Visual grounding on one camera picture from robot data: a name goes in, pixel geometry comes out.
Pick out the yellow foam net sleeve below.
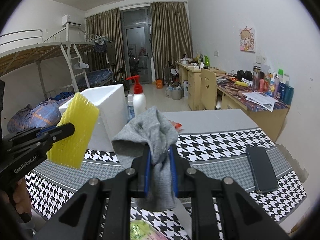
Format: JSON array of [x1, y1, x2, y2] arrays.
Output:
[[47, 93, 99, 169]]

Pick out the grey sock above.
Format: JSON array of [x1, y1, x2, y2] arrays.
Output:
[[112, 106, 178, 212]]

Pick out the left hand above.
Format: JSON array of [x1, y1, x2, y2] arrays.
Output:
[[12, 177, 32, 216]]

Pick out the blue plaid bedding bundle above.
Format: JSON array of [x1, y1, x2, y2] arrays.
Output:
[[7, 92, 74, 133]]

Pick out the houndstooth table runner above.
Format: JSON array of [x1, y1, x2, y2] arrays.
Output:
[[25, 128, 306, 239]]

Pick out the blue spray bottle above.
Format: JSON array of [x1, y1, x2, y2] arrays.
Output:
[[127, 94, 135, 121]]

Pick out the red snack packet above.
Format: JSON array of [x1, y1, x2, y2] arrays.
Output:
[[170, 120, 182, 131]]

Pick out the green tissue pack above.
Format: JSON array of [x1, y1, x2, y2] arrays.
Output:
[[130, 220, 167, 240]]

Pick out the white lotion pump bottle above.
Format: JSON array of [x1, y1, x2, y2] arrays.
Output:
[[127, 75, 146, 116]]

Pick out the white styrofoam box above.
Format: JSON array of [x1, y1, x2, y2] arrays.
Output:
[[59, 85, 128, 152]]

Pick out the metal bunk bed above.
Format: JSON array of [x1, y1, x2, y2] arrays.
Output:
[[1, 24, 114, 98]]

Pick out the orange bucket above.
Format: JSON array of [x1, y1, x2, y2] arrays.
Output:
[[156, 79, 163, 89]]

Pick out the black smartphone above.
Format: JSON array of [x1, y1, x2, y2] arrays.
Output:
[[246, 147, 278, 193]]

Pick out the far wooden desk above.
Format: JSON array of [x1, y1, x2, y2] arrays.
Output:
[[175, 60, 227, 111]]

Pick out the wooden smiley chair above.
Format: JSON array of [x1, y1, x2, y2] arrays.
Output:
[[201, 69, 217, 110]]

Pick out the white air conditioner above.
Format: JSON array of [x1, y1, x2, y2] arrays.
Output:
[[62, 15, 82, 27]]

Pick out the brown left curtain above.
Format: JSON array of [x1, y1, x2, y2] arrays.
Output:
[[85, 8, 125, 82]]

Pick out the brown curtain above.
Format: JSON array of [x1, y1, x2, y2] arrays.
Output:
[[85, 8, 125, 82], [150, 2, 193, 80]]

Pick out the white papers on desk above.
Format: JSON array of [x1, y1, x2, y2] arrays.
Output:
[[243, 92, 278, 112]]

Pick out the brown right curtain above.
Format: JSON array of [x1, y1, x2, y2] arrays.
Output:
[[150, 2, 193, 80]]

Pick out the black headphones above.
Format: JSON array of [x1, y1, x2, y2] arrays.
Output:
[[236, 70, 253, 81]]

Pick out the glass balcony door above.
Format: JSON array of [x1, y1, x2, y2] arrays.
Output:
[[120, 7, 152, 84]]

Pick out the anime girl poster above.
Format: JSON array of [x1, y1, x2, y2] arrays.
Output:
[[240, 26, 256, 53]]

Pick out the wooden desk near wall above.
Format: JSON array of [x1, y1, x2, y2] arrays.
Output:
[[217, 75, 290, 142]]

